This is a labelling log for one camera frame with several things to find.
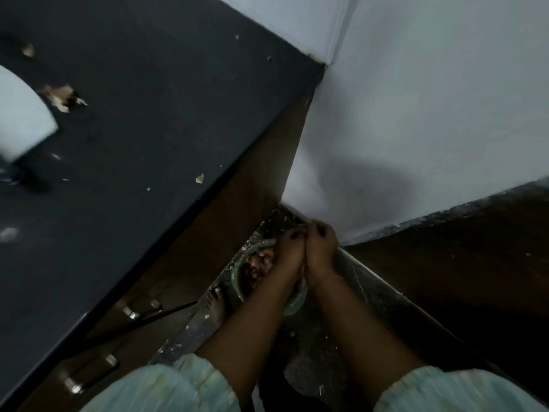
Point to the person's left hand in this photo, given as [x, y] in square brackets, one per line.
[289, 257]

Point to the person's right hand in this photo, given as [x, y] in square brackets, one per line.
[321, 253]

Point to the person's left forearm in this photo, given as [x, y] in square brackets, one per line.
[248, 330]

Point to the person's right forearm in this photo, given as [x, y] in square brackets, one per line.
[360, 338]

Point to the person's left foot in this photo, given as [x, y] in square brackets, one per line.
[216, 304]

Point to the green plastic waste bowl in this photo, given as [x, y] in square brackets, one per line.
[235, 274]

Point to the brown wooden cabinet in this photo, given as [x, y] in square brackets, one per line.
[240, 201]

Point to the dark brown wooden panel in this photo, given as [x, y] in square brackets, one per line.
[472, 261]

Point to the white plastic cutting board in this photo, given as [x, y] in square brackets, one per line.
[21, 120]

